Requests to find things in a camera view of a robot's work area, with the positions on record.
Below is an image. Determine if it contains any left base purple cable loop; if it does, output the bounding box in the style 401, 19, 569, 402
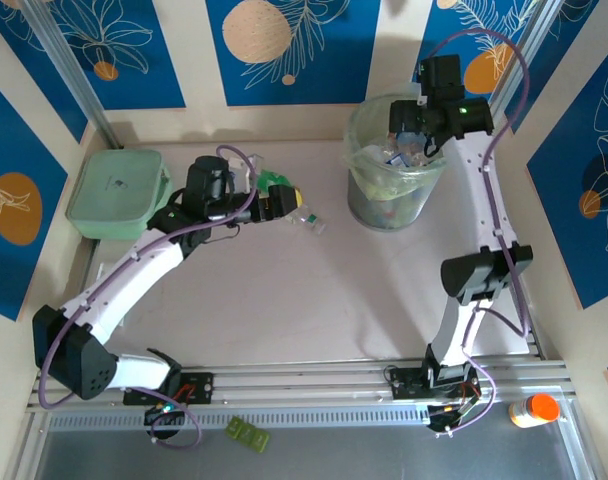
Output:
150, 399, 205, 452

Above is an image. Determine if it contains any aluminium corner post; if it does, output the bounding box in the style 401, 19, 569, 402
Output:
471, 0, 570, 150
21, 0, 126, 150

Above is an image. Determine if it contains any blue floral wall panel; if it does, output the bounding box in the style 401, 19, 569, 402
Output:
0, 72, 70, 322
412, 0, 543, 104
42, 0, 188, 112
205, 0, 384, 107
526, 47, 608, 311
0, 7, 89, 145
503, 0, 601, 135

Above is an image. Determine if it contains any clear plastic trash bin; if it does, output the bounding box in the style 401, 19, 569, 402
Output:
341, 94, 448, 232
339, 82, 450, 201

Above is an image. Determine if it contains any green Sprite bottle yellow cap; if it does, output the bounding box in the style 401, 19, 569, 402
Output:
255, 168, 298, 197

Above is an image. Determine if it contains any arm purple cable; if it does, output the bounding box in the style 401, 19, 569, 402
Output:
37, 144, 261, 410
422, 28, 531, 361

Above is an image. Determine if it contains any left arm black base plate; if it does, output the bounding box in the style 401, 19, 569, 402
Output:
122, 370, 216, 407

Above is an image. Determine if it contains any aluminium front rail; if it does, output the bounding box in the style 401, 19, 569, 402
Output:
26, 357, 580, 416

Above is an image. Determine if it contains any pale green zip case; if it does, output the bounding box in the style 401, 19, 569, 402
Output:
65, 148, 174, 240

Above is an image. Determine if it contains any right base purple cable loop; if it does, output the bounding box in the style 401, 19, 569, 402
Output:
433, 362, 496, 440

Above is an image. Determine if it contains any slotted grey cable duct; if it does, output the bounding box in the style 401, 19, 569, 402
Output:
46, 405, 433, 434

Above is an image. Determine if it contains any clear bottle green neck band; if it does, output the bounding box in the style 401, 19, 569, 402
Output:
282, 201, 330, 237

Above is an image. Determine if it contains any aluminium side rail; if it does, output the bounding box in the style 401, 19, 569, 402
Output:
56, 239, 105, 374
464, 144, 553, 362

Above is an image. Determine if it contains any orange-capped small bottle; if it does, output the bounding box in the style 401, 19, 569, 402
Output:
508, 393, 561, 430

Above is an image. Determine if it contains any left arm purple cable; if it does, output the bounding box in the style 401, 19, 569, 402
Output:
37, 144, 261, 410

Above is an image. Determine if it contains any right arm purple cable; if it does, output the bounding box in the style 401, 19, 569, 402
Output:
422, 28, 531, 361

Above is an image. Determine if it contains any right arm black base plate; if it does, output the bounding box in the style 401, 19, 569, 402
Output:
387, 367, 485, 402

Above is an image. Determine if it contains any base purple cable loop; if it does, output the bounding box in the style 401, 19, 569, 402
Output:
433, 362, 496, 440
150, 399, 205, 452

